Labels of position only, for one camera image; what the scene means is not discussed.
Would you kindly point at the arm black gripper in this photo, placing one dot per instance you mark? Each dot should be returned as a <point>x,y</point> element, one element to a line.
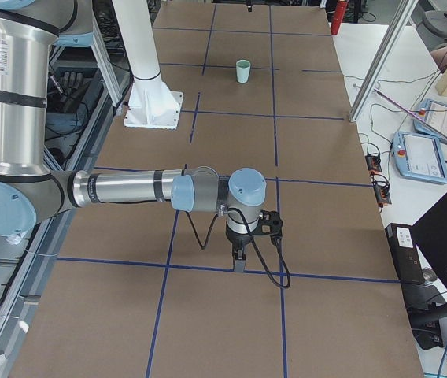
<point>236,239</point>

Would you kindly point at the green cup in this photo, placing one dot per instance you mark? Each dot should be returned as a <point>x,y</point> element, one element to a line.
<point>242,73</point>
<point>243,64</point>

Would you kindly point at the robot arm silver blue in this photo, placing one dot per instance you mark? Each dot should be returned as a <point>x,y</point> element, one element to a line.
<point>31,192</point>

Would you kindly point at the red cylinder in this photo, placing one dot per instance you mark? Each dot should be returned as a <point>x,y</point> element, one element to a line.
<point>338,16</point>

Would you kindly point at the orange black connector box lower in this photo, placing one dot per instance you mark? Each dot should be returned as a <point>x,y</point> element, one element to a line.
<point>382,194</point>

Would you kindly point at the orange black connector box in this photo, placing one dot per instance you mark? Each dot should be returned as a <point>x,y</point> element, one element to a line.
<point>373,162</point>
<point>382,194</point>

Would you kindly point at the orange black connector box upper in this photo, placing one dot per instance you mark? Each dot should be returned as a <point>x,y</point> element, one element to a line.
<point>373,162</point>

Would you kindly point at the black desktop computer box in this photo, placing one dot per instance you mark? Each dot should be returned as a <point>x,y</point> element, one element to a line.
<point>404,253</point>

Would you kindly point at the person in black shirt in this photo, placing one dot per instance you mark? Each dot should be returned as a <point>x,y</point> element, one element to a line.
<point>440,58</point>

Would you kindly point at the teach pendant farther from pillar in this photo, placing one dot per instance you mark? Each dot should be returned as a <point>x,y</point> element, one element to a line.
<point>419,157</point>

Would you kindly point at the teach pendant nearer pillar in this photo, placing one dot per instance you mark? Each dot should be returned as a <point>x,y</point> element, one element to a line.
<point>435,114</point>

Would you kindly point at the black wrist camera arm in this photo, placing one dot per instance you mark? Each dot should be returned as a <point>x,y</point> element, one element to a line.
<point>270,224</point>

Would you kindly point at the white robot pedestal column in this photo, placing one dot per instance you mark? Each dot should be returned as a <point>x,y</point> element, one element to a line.
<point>151,103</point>

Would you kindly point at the aluminium frame pillar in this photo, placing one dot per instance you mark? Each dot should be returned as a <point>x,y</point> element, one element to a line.
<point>392,35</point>

